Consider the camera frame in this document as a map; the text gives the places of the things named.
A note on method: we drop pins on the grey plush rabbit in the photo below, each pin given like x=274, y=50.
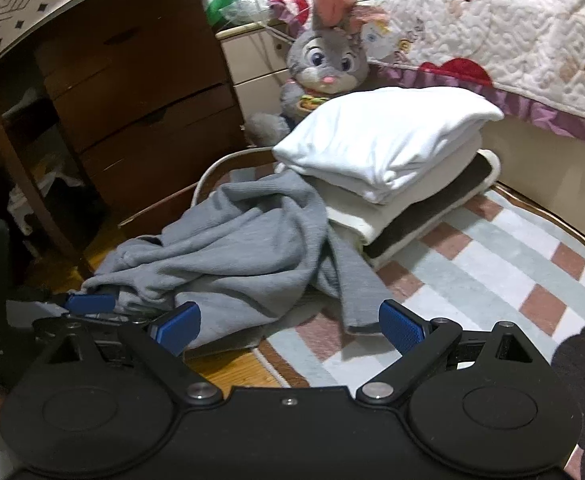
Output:
x=322, y=60

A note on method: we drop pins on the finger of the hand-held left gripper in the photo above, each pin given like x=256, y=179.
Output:
x=90, y=303

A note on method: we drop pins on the grey knit sweater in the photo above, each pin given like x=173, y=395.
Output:
x=252, y=250

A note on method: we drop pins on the white plastic object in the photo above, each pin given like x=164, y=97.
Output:
x=27, y=205

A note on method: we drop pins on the white quilt with red print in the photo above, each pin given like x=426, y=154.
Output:
x=497, y=20

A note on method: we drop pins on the brown wooden drawer cabinet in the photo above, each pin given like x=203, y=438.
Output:
x=147, y=110

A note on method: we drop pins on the beige bed base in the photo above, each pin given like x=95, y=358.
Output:
x=547, y=170

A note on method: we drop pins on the cream nightstand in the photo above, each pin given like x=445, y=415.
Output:
x=252, y=70

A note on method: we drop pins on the cream folded garment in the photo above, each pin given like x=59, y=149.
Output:
x=352, y=210

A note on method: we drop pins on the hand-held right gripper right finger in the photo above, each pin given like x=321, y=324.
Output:
x=400, y=325

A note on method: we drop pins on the checked pink and grey rug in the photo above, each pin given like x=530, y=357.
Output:
x=497, y=270

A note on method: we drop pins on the white folded garment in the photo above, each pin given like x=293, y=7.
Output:
x=387, y=135

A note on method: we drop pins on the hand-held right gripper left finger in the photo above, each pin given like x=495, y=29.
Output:
x=177, y=327

